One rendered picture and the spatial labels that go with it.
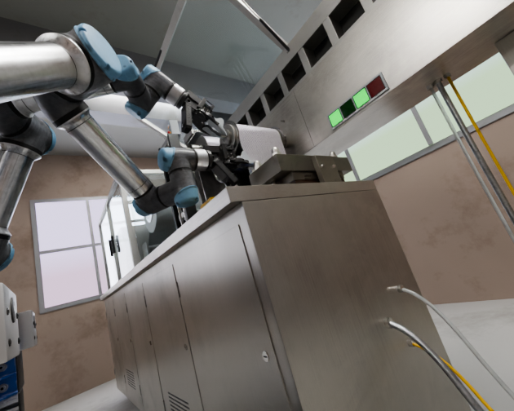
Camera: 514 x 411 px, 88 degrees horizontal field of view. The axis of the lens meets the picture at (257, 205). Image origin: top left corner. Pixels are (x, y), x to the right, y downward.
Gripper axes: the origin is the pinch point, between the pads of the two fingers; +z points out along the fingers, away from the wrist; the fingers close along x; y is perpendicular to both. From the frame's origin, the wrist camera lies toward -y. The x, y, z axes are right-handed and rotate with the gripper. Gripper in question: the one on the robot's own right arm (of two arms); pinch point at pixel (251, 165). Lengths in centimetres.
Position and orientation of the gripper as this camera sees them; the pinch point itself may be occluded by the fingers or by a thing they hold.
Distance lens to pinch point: 105.1
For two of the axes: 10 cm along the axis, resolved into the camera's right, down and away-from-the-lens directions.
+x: -5.6, 3.6, 7.5
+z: 7.8, -0.8, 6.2
